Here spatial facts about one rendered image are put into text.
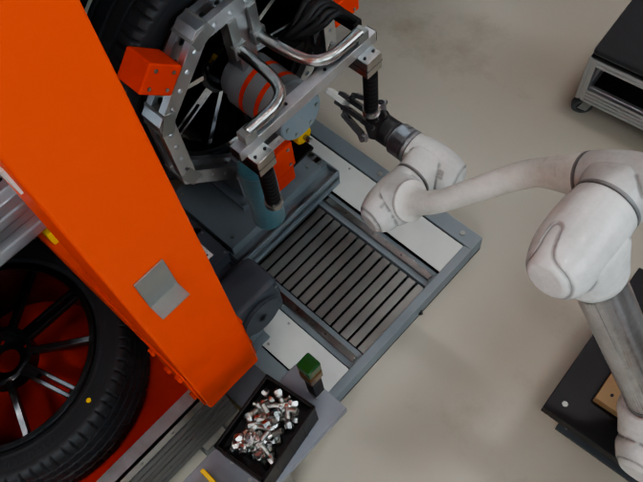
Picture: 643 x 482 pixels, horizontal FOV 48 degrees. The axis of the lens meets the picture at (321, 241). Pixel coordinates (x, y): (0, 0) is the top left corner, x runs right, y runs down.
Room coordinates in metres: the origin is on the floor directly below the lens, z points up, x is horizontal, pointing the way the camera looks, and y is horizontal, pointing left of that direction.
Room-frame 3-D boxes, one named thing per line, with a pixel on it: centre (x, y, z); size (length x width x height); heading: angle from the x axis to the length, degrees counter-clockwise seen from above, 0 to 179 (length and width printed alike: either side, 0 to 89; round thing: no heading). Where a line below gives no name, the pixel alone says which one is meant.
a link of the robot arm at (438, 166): (0.96, -0.31, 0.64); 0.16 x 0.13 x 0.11; 38
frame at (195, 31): (1.16, 0.11, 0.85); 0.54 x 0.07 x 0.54; 128
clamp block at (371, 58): (1.10, -0.15, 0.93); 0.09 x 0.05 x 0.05; 38
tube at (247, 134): (1.00, 0.11, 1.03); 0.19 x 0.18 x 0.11; 38
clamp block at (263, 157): (0.89, 0.11, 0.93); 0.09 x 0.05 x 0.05; 38
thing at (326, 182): (1.29, 0.21, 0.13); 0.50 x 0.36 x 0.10; 128
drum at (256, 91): (1.10, 0.06, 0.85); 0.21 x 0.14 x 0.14; 38
